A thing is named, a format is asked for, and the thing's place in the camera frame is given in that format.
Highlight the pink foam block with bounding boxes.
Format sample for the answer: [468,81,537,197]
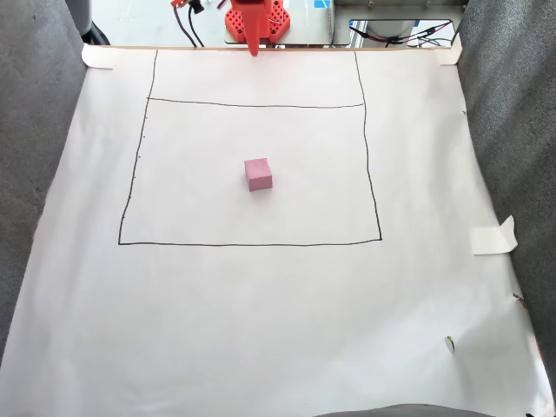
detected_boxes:
[243,157,274,194]

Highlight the white cylinder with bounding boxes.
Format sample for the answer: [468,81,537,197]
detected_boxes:
[363,20,414,43]

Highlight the white masking tape piece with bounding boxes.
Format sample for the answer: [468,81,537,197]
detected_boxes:
[436,32,463,67]
[81,43,115,70]
[470,215,520,256]

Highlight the grey felt cloth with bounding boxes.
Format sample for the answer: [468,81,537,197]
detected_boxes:
[312,403,499,417]
[453,0,556,392]
[0,0,88,368]

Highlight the white paper sheet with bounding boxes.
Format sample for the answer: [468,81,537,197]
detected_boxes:
[0,45,556,417]

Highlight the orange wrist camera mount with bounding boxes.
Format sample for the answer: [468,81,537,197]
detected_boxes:
[170,0,230,15]

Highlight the black camera cable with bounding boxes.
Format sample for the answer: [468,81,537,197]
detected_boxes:
[172,4,206,48]

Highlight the grey metal frame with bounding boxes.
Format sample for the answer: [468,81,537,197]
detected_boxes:
[328,0,468,50]

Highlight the red black cable bundle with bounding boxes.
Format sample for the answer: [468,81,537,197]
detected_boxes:
[349,23,453,48]

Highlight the dark grey post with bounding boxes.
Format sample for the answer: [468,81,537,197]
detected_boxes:
[64,0,95,43]

